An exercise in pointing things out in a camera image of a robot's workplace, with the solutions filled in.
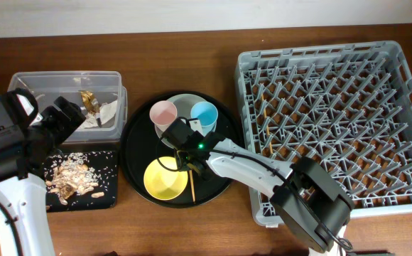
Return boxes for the wooden chopstick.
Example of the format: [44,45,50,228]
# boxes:
[188,170,196,203]
[261,94,273,156]

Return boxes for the brown gold snack wrapper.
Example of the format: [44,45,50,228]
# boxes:
[79,90,100,114]

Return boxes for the yellow bowl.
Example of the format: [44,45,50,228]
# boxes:
[143,159,188,201]

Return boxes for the white wrapper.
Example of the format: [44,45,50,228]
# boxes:
[79,100,117,129]

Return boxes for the food scraps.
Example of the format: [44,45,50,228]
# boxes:
[44,151,118,207]

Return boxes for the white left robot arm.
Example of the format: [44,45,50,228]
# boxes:
[0,89,85,255]

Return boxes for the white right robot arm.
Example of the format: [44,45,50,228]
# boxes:
[170,132,354,253]

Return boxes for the grey dishwasher rack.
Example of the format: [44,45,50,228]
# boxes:
[234,41,412,218]

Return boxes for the blue cup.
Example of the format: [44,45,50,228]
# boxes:
[190,101,218,135]

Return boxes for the clear plastic bin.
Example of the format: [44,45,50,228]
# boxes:
[8,71,128,144]

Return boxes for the grey plate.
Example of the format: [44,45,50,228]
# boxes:
[154,94,217,149]

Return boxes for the pink cup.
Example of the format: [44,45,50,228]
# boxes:
[149,100,178,132]

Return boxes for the black round tray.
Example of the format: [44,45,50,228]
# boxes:
[119,91,244,208]

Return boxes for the black rectangular tray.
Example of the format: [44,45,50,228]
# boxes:
[42,144,119,213]

